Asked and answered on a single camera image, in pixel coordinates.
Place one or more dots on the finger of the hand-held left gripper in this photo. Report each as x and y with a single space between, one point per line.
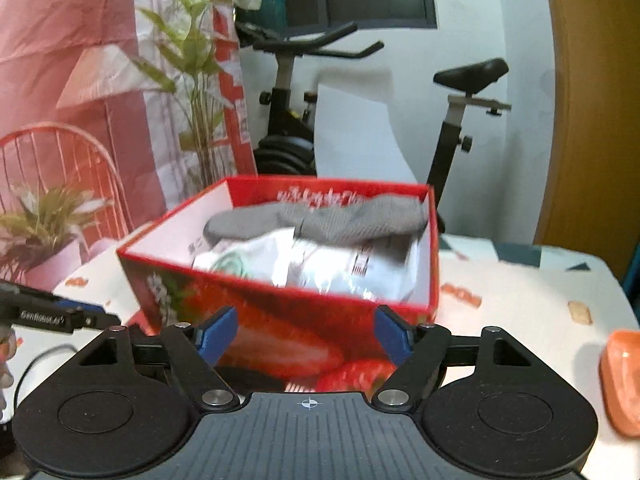
80 306

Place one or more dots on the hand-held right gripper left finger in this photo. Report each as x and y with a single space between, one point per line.
217 336

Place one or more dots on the grey sock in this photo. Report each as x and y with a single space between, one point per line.
350 225

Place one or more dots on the wooden door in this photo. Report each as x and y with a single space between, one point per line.
590 110

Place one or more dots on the red cardboard box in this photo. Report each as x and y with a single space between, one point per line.
280 320

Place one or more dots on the white plastic packet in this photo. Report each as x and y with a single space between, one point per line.
310 270

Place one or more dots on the red and white banner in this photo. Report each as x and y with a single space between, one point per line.
235 110

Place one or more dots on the white paper sheet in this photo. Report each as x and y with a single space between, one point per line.
360 135

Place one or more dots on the printed tablecloth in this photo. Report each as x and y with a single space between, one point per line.
525 280

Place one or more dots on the tall artificial plant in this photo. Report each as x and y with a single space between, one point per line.
200 60

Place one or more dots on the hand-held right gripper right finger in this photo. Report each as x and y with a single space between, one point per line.
392 336

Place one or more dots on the pink printed backdrop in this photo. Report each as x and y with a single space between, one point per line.
60 35

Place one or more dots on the black exercise bike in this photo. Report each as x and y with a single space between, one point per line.
287 150

